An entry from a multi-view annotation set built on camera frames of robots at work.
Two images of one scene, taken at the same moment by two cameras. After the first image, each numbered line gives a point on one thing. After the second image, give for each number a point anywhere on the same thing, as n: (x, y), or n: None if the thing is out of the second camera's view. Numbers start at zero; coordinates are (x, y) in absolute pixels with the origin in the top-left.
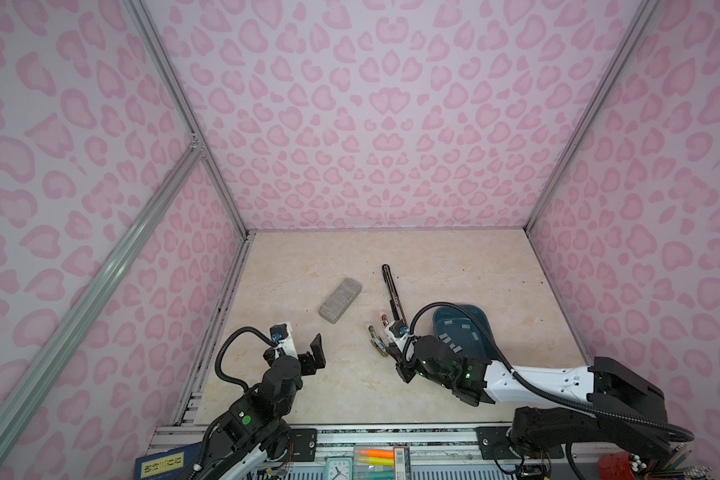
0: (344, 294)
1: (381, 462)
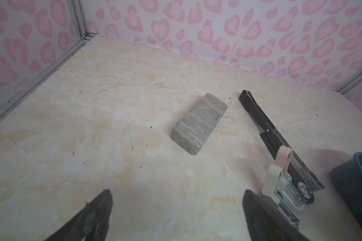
0: (198, 123)
1: None
